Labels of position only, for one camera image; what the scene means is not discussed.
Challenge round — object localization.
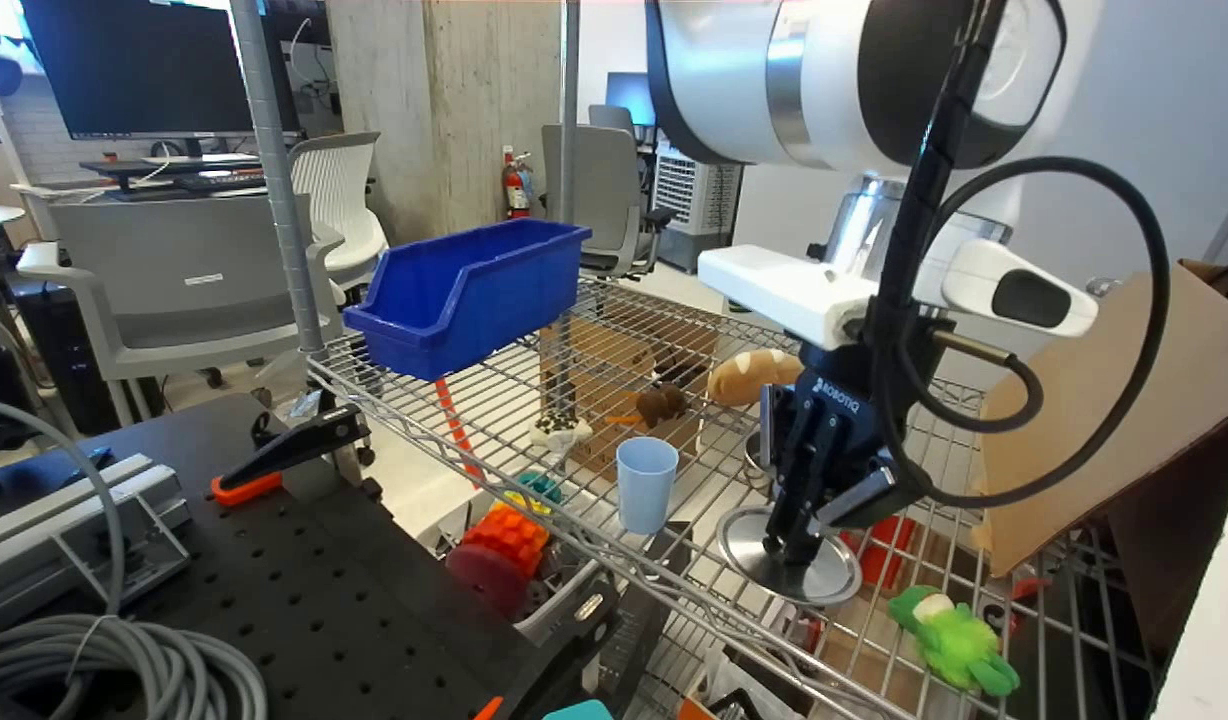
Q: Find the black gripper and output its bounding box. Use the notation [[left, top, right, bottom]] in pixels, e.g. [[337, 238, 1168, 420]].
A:
[[762, 349, 907, 563]]

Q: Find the small silver pot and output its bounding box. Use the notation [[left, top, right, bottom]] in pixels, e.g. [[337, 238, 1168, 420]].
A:
[[719, 524, 863, 612]]

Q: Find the red flat item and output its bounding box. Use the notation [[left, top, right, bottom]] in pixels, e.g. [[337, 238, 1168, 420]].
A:
[[844, 517, 927, 590]]

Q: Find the bread loaf toy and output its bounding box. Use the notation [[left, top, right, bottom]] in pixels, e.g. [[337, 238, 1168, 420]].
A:
[[703, 342, 809, 415]]

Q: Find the light blue plastic cup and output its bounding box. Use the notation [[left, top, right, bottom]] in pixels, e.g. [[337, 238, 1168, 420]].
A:
[[613, 431, 686, 535]]

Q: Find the small brown round object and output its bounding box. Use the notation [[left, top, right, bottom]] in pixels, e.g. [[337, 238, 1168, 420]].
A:
[[634, 376, 688, 431]]

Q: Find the green plastic toy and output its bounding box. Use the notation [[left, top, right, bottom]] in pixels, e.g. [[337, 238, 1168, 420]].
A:
[[886, 579, 1026, 705]]

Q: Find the wooden board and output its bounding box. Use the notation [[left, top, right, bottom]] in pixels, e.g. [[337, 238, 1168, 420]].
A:
[[535, 313, 724, 482]]

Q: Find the brown cardboard box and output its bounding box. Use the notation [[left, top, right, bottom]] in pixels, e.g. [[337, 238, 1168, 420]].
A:
[[970, 260, 1228, 590]]

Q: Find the rainbow stacking toy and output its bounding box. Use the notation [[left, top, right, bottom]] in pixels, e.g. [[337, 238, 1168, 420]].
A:
[[446, 497, 562, 623]]

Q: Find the teal plastic item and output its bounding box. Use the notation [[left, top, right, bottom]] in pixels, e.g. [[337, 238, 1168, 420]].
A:
[[541, 697, 621, 720]]

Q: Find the orange thin tube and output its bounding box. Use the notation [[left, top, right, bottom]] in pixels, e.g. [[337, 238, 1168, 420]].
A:
[[428, 371, 490, 493]]

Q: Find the grey chair high back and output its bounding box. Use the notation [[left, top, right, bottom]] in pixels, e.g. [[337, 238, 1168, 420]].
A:
[[541, 119, 650, 262]]

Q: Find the blue plastic bin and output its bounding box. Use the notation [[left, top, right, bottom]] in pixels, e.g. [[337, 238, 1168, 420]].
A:
[[339, 215, 598, 385]]

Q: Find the red fire extinguisher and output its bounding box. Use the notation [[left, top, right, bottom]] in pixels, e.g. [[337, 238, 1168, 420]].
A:
[[499, 139, 535, 224]]

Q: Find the small blue-lit monitor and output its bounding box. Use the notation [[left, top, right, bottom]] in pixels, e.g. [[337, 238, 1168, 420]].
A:
[[605, 69, 664, 136]]

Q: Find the black bar clamp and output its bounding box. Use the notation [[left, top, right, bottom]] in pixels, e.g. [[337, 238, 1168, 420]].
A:
[[209, 404, 372, 512]]

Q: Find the white office chair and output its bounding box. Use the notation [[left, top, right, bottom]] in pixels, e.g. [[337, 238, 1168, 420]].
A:
[[287, 126, 393, 295]]

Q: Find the grey office chair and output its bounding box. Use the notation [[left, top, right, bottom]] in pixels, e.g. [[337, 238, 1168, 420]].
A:
[[27, 185, 350, 415]]

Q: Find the large black monitor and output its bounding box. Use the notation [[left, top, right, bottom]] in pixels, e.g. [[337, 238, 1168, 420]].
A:
[[15, 0, 263, 139]]

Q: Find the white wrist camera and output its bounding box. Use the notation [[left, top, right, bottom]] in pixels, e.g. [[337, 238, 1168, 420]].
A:
[[939, 236, 1103, 341]]

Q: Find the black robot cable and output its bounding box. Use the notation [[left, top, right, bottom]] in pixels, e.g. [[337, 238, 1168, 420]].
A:
[[863, 0, 1173, 512]]

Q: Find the silver wire shelf rack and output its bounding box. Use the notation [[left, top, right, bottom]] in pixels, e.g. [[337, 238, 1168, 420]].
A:
[[229, 0, 1177, 720]]

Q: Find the grey cable bundle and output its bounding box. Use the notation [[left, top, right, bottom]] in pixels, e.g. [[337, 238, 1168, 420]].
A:
[[0, 392, 271, 720]]

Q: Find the aluminium rail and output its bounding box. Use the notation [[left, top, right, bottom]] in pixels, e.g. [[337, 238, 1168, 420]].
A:
[[0, 452, 196, 632]]

